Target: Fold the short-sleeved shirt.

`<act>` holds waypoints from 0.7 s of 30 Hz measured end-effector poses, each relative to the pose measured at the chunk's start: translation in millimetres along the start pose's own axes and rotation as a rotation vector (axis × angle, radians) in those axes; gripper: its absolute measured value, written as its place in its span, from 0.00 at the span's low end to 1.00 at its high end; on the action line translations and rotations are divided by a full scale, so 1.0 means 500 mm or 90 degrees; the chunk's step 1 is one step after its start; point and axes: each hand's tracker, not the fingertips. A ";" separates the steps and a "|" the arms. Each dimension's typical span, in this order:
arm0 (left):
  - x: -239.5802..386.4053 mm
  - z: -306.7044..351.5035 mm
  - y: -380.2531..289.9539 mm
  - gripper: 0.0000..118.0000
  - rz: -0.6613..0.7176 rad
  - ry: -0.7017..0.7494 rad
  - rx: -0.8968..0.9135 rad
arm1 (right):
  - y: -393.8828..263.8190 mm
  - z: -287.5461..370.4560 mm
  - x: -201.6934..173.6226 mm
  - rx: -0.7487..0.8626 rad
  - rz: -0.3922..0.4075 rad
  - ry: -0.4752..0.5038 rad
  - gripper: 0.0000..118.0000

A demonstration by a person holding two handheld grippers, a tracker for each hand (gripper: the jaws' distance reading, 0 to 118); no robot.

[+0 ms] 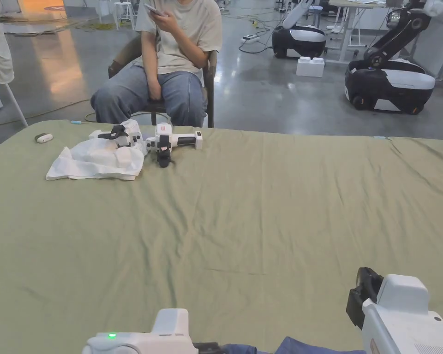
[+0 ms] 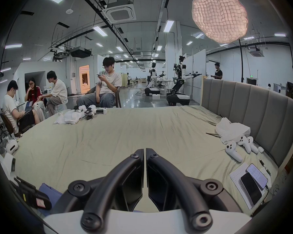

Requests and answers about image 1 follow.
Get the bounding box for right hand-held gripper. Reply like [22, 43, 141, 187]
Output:
[346, 266, 443, 354]

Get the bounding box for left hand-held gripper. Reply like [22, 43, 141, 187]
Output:
[82, 308, 223, 354]

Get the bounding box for dark blue garment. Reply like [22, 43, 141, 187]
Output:
[221, 336, 367, 354]

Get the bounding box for bed with pale green sheet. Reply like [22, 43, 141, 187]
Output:
[0, 119, 443, 354]

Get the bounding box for white plastic bag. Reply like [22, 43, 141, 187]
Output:
[46, 139, 146, 182]

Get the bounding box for spare hand-held gripper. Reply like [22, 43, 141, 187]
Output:
[88, 119, 149, 156]
[144, 123, 204, 167]

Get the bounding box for black and white robot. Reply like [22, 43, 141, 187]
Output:
[271, 0, 327, 59]
[344, 0, 443, 115]

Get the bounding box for white foam box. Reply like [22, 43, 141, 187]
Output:
[296, 56, 325, 78]

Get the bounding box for dark chair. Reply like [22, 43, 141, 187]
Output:
[108, 35, 219, 129]

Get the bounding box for white chair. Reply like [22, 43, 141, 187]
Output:
[0, 73, 30, 148]

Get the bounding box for white table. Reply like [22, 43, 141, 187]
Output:
[326, 0, 390, 63]

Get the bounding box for white stool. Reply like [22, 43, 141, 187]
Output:
[114, 1, 138, 30]

